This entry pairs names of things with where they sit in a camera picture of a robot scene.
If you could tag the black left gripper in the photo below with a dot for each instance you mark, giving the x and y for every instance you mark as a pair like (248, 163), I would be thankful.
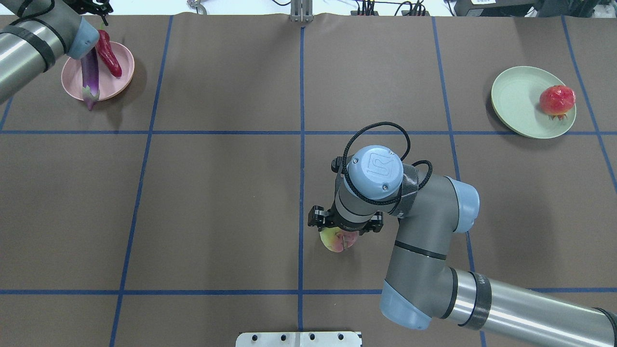
(92, 5)

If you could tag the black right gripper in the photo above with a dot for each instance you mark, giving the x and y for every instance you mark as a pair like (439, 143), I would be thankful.
(318, 216)

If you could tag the peach fruit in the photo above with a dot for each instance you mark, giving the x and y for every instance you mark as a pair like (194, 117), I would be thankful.
(338, 240)

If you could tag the red chili pepper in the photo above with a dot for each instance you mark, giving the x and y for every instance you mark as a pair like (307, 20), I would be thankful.
(106, 53)

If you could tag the purple eggplant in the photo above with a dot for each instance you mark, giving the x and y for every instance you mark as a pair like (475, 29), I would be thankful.
(90, 79)

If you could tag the red tomato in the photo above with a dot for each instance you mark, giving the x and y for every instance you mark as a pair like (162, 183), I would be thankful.
(557, 100)

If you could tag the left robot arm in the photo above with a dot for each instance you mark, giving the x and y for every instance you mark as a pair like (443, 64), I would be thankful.
(44, 31)

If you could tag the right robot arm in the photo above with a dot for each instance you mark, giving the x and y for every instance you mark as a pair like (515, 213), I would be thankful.
(419, 285)

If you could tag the light green plate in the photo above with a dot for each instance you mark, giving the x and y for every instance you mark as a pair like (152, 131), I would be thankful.
(515, 97)

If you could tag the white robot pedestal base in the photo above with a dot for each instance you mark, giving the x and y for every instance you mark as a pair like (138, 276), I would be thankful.
(300, 339)

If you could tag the aluminium frame post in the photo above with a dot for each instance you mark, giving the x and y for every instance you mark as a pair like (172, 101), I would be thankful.
(301, 11)

